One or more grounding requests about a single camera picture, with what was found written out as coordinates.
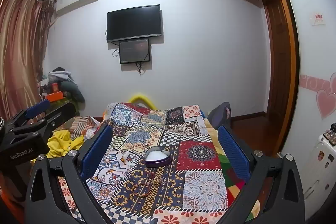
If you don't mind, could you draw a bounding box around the pile of clothes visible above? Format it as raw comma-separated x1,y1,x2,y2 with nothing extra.
39,67,86,109

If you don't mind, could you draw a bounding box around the purple heart-shaped tin box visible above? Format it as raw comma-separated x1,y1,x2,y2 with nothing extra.
144,147,172,168

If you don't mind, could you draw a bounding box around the large pink heart sticker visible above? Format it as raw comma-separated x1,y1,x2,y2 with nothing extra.
316,87,336,120

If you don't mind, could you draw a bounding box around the striped orange cloth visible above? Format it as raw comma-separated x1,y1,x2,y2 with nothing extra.
69,116,102,141

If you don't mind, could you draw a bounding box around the thin chain bracelet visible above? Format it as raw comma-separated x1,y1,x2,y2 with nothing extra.
155,174,168,187

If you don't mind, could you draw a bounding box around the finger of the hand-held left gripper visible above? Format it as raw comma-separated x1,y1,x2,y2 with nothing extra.
10,103,77,139
6,99,51,128

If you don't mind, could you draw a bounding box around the white sliding wardrobe door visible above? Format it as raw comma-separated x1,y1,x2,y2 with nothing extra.
272,0,336,219

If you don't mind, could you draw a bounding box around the small paper wall note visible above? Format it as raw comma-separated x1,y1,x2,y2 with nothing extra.
312,12,325,26

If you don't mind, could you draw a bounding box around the dark grey bag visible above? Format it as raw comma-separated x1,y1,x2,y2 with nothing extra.
207,102,232,128

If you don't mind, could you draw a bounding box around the orange box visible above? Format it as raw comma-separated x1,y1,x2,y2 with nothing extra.
43,91,65,103

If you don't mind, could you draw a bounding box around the striped brown curtain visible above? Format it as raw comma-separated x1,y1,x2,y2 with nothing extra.
0,0,57,119

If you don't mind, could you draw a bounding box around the yellow foam tube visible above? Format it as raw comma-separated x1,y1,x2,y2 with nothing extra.
129,93,158,110

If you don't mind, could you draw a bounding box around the patchwork printed blanket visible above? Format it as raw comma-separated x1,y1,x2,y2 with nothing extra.
59,102,260,224

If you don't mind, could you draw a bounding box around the yellow cloth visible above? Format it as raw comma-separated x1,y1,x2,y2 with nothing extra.
47,130,85,159

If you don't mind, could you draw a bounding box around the small black wall monitor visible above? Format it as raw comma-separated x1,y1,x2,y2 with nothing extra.
119,38,151,64

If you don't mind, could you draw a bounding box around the orange beaded bracelet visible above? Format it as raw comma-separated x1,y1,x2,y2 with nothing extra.
132,182,152,197

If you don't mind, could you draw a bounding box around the brown wooden door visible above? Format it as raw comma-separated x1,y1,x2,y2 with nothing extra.
262,0,292,159

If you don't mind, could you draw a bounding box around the dark beaded bracelet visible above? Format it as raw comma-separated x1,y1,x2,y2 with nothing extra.
145,172,158,185

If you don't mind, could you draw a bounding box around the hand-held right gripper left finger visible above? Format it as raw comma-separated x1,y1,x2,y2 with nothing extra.
25,124,116,224

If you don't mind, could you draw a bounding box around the black wall television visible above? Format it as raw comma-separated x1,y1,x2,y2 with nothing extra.
106,5,161,43

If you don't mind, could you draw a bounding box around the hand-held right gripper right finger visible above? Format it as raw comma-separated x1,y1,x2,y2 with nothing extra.
217,125,306,224

